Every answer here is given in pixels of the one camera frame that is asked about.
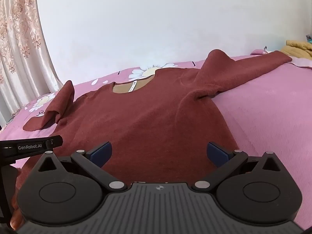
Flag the light pink blanket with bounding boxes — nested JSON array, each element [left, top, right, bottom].
[[283, 56, 312, 70]]

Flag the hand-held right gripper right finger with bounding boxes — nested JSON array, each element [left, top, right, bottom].
[[192, 141, 286, 192]]

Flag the yellow cloth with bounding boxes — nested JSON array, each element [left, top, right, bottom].
[[279, 39, 312, 60]]

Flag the maroon knit sweater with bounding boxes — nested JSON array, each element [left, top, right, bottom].
[[23, 49, 293, 184]]

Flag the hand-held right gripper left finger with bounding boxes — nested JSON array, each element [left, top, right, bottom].
[[31, 141, 128, 192]]

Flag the person's left hand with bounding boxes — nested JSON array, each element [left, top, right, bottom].
[[10, 168, 26, 231]]

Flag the pink floral bedsheet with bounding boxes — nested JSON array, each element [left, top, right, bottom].
[[0, 53, 312, 232]]

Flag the beige patterned curtain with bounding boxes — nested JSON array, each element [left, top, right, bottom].
[[0, 0, 64, 128]]

